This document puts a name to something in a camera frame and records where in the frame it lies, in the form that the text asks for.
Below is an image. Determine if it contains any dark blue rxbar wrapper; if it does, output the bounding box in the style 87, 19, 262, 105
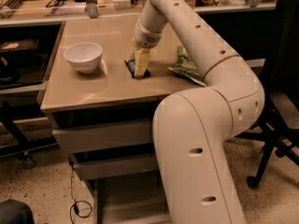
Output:
124, 60, 150, 78

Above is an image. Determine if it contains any middle grey drawer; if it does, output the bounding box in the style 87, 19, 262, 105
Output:
69, 154, 158, 180

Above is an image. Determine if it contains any grey metal post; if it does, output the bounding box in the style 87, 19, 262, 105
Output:
85, 0, 98, 19

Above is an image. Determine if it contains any grey drawer cabinet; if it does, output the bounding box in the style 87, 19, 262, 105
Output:
36, 12, 219, 224

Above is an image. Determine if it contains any green chip bag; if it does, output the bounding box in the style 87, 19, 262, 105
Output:
169, 46, 206, 87

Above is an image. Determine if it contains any dark shoe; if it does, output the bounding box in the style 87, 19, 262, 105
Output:
0, 199, 35, 224

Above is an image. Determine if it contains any black office chair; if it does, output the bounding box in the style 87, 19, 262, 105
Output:
239, 0, 299, 189

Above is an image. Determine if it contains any bottom open grey drawer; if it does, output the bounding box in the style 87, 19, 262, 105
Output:
93, 171, 172, 224

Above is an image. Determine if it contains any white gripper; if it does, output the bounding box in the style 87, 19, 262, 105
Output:
128, 20, 163, 77

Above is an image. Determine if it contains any black cart leg with caster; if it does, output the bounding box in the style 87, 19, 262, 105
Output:
0, 102, 57, 168

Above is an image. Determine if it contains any top grey drawer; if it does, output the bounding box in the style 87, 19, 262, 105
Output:
53, 119, 152, 153

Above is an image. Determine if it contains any white ceramic bowl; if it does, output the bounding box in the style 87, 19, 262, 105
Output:
64, 42, 103, 74

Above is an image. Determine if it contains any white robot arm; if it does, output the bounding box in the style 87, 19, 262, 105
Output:
132, 0, 264, 224

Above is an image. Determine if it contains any black floor cable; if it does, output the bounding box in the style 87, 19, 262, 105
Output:
68, 158, 93, 224

